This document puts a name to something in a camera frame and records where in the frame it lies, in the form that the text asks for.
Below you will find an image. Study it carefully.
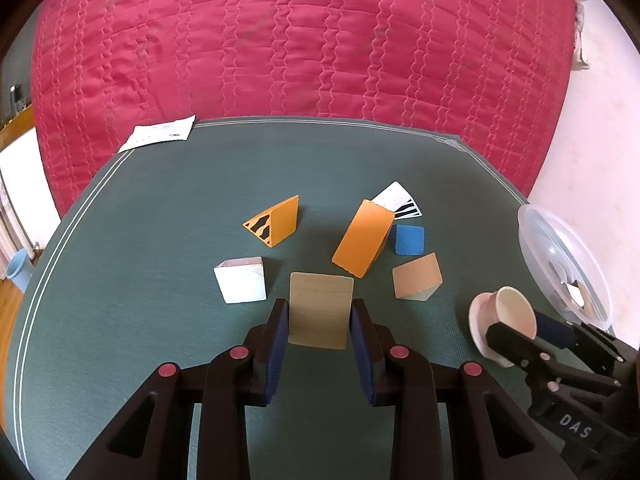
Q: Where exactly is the white paper sheet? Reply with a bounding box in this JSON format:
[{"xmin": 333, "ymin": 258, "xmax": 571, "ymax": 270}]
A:
[{"xmin": 117, "ymin": 114, "xmax": 197, "ymax": 153}]

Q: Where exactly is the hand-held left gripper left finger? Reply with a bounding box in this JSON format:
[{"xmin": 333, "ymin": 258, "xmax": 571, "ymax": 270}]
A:
[{"xmin": 65, "ymin": 299, "xmax": 291, "ymax": 480}]

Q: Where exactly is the wooden shelf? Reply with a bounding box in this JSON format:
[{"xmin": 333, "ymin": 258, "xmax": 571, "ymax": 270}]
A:
[{"xmin": 0, "ymin": 109, "xmax": 37, "ymax": 137}]

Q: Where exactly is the white card with black stripes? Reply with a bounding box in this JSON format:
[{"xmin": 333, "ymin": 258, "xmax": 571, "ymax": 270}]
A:
[{"xmin": 372, "ymin": 181, "xmax": 423, "ymax": 221}]

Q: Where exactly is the pink cup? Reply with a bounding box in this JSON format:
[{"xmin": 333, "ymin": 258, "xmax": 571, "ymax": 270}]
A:
[{"xmin": 468, "ymin": 286, "xmax": 539, "ymax": 368}]

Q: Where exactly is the large orange block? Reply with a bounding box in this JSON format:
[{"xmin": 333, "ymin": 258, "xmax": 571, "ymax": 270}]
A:
[{"xmin": 332, "ymin": 199, "xmax": 395, "ymax": 279}]

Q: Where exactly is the white block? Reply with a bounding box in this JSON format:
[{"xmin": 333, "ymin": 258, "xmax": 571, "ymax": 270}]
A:
[{"xmin": 213, "ymin": 256, "xmax": 267, "ymax": 304}]

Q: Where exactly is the beige wooden block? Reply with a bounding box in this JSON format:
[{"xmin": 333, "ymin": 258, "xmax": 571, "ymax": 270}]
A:
[{"xmin": 288, "ymin": 272, "xmax": 355, "ymax": 350}]

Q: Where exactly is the light blue bin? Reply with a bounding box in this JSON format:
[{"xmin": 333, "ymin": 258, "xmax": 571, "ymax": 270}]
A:
[{"xmin": 5, "ymin": 249, "xmax": 34, "ymax": 294}]

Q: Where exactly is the red quilted blanket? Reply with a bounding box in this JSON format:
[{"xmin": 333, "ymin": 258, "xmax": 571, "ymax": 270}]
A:
[{"xmin": 30, "ymin": 0, "xmax": 588, "ymax": 216}]

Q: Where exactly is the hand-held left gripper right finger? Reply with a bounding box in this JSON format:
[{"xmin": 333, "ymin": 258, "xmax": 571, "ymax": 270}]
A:
[{"xmin": 350, "ymin": 299, "xmax": 576, "ymax": 480}]

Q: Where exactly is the tan pink block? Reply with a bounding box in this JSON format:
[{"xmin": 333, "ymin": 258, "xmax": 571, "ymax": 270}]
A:
[{"xmin": 392, "ymin": 253, "xmax": 444, "ymax": 302}]

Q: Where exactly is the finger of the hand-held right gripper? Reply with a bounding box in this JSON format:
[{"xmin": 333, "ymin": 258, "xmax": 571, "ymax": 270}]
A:
[
  {"xmin": 535, "ymin": 312, "xmax": 627, "ymax": 362},
  {"xmin": 487, "ymin": 322, "xmax": 622, "ymax": 392}
]

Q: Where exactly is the clear plastic container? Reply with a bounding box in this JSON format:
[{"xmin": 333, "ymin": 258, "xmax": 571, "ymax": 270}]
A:
[{"xmin": 517, "ymin": 204, "xmax": 614, "ymax": 332}]

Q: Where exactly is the orange striped triangular block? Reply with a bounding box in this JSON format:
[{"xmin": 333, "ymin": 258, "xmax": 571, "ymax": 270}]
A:
[{"xmin": 243, "ymin": 195, "xmax": 301, "ymax": 247}]

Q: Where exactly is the blue block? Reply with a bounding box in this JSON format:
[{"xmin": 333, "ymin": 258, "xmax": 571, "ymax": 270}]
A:
[{"xmin": 394, "ymin": 224, "xmax": 426, "ymax": 256}]

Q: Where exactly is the pale crumpled bag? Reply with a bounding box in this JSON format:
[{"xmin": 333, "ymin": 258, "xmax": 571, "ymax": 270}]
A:
[{"xmin": 572, "ymin": 0, "xmax": 598, "ymax": 71}]

